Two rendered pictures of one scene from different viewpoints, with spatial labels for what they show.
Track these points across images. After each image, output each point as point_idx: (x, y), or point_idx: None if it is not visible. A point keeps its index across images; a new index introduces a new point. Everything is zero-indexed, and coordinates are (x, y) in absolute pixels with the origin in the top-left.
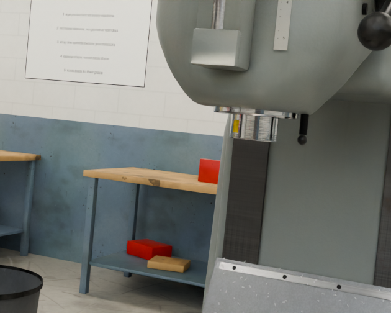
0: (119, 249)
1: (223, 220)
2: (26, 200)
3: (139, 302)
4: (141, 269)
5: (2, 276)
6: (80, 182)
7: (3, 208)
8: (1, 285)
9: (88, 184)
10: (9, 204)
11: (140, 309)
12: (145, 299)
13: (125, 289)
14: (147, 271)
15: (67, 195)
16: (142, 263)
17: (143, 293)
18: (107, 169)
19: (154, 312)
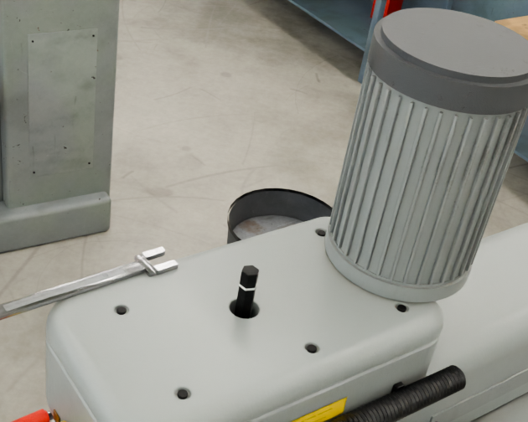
0: None
1: None
2: (444, 7)
3: (521, 188)
4: None
5: (318, 209)
6: (511, 3)
7: (420, 4)
8: (316, 217)
9: (519, 8)
10: (427, 2)
11: (515, 202)
12: None
13: (517, 160)
14: None
15: (492, 13)
16: None
17: None
18: None
19: None
